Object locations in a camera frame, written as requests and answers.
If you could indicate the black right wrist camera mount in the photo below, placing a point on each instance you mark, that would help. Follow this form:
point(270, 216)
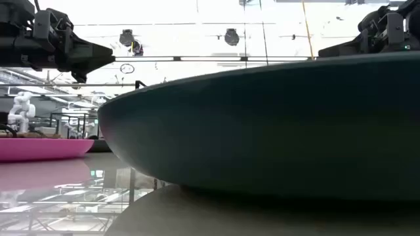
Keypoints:
point(390, 23)

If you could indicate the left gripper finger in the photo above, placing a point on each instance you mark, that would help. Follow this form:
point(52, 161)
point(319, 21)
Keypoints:
point(80, 76)
point(92, 55)

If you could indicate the small white robot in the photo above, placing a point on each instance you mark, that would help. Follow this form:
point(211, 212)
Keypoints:
point(78, 129)

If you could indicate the overhead metal rail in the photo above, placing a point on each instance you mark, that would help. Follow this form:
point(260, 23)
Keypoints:
point(210, 59)

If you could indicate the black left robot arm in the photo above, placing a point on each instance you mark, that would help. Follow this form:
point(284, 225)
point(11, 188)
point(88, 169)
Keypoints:
point(14, 16)

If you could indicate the wooden shelf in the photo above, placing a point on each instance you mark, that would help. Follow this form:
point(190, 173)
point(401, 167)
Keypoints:
point(31, 134)

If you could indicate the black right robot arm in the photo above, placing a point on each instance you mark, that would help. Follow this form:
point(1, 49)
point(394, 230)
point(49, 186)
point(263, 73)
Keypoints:
point(414, 8)

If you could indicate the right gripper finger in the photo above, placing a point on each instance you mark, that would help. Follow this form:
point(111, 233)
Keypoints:
point(341, 50)

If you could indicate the round ceiling lamp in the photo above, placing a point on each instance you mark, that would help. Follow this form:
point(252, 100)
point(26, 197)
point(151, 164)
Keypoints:
point(126, 37)
point(231, 36)

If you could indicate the thin metal rail with bracket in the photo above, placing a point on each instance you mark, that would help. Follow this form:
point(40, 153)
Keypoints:
point(65, 85)

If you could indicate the black metal frame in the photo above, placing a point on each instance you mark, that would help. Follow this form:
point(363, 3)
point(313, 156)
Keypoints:
point(83, 124)

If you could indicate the pink plate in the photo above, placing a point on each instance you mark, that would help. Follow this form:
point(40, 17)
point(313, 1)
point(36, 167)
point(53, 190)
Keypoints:
point(39, 149)

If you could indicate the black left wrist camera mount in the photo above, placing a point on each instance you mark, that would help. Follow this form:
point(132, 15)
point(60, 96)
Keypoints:
point(49, 23)

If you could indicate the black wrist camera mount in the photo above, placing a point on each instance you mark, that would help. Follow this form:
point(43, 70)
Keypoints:
point(49, 23)
point(390, 23)

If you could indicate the dark green plate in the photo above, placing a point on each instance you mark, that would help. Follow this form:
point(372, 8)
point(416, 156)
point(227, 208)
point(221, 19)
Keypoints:
point(269, 131)

